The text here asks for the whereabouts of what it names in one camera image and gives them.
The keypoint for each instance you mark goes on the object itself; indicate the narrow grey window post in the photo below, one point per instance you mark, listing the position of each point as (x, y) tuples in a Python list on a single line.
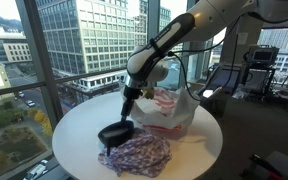
[(39, 50)]

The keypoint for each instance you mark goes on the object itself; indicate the grey window handrail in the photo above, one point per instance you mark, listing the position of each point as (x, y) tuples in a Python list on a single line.
[(17, 87)]

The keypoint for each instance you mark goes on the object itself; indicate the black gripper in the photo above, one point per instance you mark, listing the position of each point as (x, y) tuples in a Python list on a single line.
[(131, 92)]

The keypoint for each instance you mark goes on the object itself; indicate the purple patterned cloth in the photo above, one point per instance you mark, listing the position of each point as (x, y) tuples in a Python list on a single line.
[(140, 155)]

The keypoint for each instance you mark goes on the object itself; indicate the white plastic bag red print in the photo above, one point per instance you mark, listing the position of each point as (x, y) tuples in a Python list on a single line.
[(164, 110)]

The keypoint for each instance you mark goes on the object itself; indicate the grey monitor device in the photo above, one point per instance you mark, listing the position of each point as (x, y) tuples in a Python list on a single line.
[(262, 55)]

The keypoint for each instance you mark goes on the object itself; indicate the black stand with red parts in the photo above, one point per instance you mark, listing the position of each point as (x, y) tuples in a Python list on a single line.
[(284, 166)]

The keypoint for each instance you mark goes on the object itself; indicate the wide grey window post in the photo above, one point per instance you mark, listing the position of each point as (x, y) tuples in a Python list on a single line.
[(153, 16)]

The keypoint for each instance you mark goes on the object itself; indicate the wooden armchair grey cushion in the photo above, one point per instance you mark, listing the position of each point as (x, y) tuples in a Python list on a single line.
[(222, 78)]

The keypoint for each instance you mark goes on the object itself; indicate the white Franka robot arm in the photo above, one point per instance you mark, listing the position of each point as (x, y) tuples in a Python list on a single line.
[(210, 15)]

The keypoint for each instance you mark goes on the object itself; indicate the black equipment cart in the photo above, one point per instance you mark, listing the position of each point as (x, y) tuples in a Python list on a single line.
[(257, 78)]

